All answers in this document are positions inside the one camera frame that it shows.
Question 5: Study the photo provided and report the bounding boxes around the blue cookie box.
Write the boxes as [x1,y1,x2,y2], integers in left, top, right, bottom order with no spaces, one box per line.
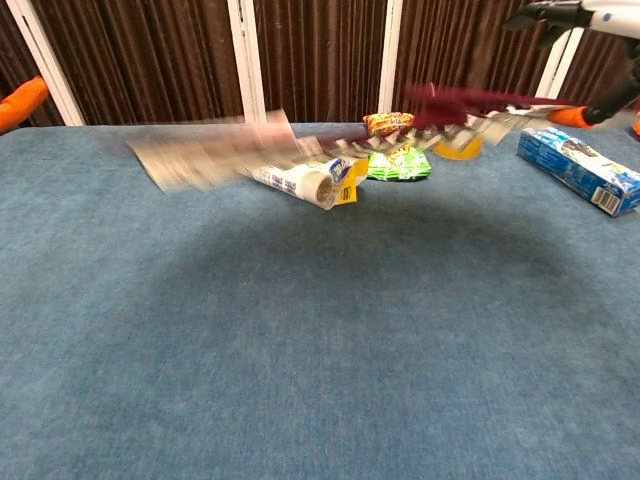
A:
[517,127,640,219]

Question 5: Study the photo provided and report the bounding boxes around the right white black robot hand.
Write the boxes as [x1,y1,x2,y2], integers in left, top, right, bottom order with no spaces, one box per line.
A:
[502,0,640,130]

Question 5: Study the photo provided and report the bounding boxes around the white yellow snack packet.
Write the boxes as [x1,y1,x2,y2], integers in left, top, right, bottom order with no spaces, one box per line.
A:
[237,154,370,211]

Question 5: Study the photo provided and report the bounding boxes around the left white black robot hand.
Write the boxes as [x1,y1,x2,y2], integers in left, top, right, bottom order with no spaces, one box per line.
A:
[0,75,50,135]

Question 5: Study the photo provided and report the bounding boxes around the blue felt table mat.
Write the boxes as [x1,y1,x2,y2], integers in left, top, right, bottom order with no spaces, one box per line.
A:
[0,122,640,480]

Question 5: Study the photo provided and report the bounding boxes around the white metal frame post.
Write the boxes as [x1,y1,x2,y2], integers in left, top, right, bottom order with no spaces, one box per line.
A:
[5,0,85,126]
[534,27,585,101]
[378,0,404,115]
[227,0,267,124]

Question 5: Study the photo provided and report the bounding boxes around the yellow packing tape roll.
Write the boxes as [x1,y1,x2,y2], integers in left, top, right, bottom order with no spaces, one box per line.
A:
[432,137,485,162]

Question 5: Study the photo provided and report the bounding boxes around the green orange snack packet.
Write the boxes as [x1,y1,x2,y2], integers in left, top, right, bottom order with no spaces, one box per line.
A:
[362,112,432,184]

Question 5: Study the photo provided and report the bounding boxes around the red ribbed paper folding fan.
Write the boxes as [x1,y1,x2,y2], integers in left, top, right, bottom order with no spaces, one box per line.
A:
[127,84,591,194]

